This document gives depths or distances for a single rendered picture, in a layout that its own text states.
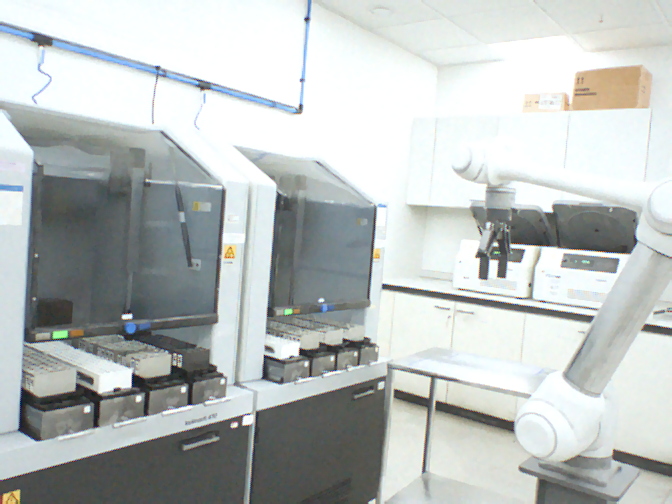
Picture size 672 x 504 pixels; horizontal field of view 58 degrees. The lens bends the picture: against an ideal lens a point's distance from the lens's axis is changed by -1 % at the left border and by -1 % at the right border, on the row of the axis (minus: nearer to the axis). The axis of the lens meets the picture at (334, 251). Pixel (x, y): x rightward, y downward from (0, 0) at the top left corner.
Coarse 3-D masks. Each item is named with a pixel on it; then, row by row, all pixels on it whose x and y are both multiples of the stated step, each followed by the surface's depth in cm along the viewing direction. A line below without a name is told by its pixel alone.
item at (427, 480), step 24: (408, 360) 230; (432, 360) 233; (456, 360) 236; (480, 360) 240; (504, 360) 243; (432, 384) 259; (480, 384) 204; (504, 384) 205; (528, 384) 207; (384, 408) 224; (432, 408) 259; (384, 432) 224; (432, 432) 261; (384, 456) 224; (384, 480) 226; (432, 480) 252
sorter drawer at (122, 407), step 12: (84, 396) 162; (96, 396) 160; (108, 396) 159; (120, 396) 162; (132, 396) 165; (96, 408) 158; (108, 408) 159; (120, 408) 162; (132, 408) 165; (108, 420) 159; (120, 420) 162; (132, 420) 160; (144, 420) 163
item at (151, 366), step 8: (136, 360) 175; (144, 360) 175; (152, 360) 178; (160, 360) 180; (168, 360) 182; (136, 368) 175; (144, 368) 176; (152, 368) 178; (160, 368) 180; (168, 368) 183; (144, 376) 176; (152, 376) 178
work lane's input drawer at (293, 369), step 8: (264, 360) 219; (272, 360) 218; (280, 360) 216; (288, 360) 216; (296, 360) 218; (304, 360) 221; (264, 368) 219; (272, 368) 217; (280, 368) 214; (288, 368) 215; (296, 368) 218; (304, 368) 221; (280, 376) 214; (288, 376) 215; (296, 376) 218; (304, 376) 222; (296, 384) 212
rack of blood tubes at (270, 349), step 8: (272, 336) 232; (272, 344) 219; (280, 344) 219; (288, 344) 220; (296, 344) 222; (264, 352) 221; (272, 352) 230; (280, 352) 217; (288, 352) 219; (296, 352) 223
